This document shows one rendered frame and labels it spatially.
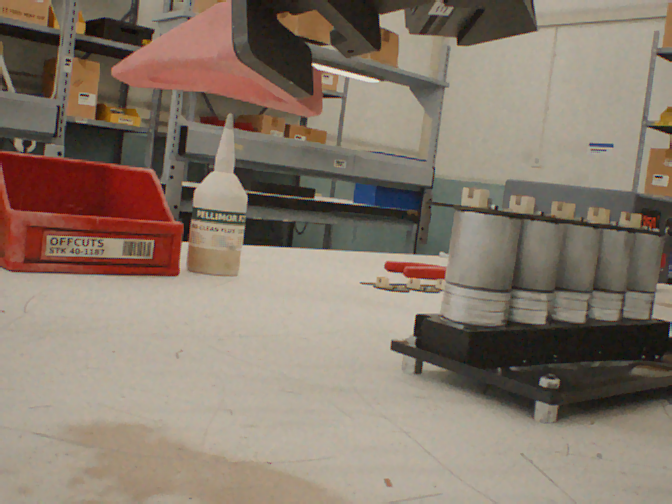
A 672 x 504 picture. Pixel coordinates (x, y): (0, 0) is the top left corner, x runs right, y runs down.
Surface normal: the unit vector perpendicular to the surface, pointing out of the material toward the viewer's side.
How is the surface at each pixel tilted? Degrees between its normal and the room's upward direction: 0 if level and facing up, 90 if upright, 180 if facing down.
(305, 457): 0
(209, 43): 87
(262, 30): 74
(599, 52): 90
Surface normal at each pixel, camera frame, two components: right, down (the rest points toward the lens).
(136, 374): 0.13, -0.99
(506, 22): 0.05, 0.98
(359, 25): 0.91, -0.12
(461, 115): -0.76, -0.04
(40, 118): 0.64, 0.15
